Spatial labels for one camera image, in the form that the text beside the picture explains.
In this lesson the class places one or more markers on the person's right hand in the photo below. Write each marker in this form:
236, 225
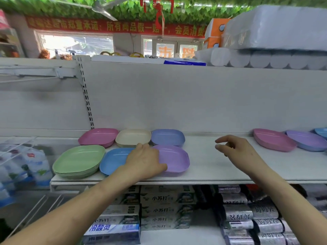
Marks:
242, 153

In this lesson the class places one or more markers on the person's left hand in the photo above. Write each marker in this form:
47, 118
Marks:
143, 163

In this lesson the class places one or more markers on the person's left thumb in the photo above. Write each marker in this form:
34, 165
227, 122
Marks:
160, 168

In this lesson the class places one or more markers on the person's right thumb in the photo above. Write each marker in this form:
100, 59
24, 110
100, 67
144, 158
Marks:
222, 147

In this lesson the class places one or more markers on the person's left forearm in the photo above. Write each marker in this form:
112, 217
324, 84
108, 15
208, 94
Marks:
66, 216

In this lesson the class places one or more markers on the person's right forearm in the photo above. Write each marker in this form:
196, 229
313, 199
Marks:
288, 204

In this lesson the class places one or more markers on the purple plastic plate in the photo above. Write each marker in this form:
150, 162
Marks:
306, 140
176, 158

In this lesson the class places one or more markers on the white metal shelf board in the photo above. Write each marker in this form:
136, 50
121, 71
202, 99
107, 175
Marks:
212, 168

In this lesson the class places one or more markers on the periwinkle plastic plate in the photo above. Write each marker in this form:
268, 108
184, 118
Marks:
167, 137

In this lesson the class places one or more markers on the cream plastic plate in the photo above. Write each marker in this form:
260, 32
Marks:
132, 137

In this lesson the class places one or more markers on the stack of toothpaste boxes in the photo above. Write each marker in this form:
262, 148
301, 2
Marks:
163, 209

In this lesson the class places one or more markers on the blue plastic plate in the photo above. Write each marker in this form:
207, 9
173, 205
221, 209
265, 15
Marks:
113, 160
322, 132

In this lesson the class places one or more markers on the pink plastic plate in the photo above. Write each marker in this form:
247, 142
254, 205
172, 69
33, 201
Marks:
273, 139
98, 137

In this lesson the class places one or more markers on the green plastic plate stack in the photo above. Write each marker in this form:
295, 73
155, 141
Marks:
78, 160

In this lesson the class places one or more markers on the blue wrapped package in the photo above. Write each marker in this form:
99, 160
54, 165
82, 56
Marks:
184, 62

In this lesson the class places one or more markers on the row of toilet paper rolls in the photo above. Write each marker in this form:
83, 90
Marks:
260, 58

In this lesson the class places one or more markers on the perforated white shelf upright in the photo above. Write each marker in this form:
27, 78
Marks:
85, 94

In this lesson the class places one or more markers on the glass door with lettering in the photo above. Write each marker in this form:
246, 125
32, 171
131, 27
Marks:
168, 48

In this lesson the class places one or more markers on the large wrapped toilet paper pack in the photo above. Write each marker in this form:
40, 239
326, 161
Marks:
276, 28

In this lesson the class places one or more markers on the wrapped water bottle pack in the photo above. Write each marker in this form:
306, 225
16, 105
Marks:
28, 165

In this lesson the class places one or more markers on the wide window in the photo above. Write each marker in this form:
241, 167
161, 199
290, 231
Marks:
76, 44

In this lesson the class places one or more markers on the red hanging knot ornament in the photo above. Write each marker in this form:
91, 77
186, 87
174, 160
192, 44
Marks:
159, 10

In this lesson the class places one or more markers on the red banner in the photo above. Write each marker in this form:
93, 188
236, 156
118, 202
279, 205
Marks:
102, 26

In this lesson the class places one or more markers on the brown fuzzy items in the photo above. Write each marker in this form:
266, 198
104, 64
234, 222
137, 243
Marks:
55, 55

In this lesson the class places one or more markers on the ceiling fan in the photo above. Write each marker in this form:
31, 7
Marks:
102, 7

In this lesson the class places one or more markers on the green leaf ceiling garland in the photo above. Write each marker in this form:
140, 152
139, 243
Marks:
63, 6

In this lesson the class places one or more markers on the background goods shelf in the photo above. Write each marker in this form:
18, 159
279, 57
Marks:
9, 40

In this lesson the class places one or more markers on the white shelf bracket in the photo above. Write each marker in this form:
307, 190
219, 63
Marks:
38, 71

